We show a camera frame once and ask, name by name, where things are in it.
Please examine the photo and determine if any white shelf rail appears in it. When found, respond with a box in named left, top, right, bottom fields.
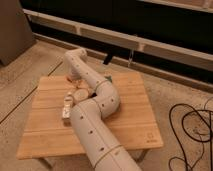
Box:
left=23, top=9, right=213, bottom=72

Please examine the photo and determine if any black cable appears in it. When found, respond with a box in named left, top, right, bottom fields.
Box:
left=168, top=102, right=213, bottom=171

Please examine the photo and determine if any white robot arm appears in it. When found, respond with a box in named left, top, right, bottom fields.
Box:
left=65, top=48, right=142, bottom=171

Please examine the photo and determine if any green sponge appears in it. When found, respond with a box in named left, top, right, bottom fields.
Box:
left=104, top=76, right=113, bottom=83

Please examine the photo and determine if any grey cabinet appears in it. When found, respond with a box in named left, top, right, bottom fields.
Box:
left=0, top=0, right=36, bottom=66

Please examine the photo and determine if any wooden table board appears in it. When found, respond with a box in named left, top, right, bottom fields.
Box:
left=17, top=72, right=163, bottom=159

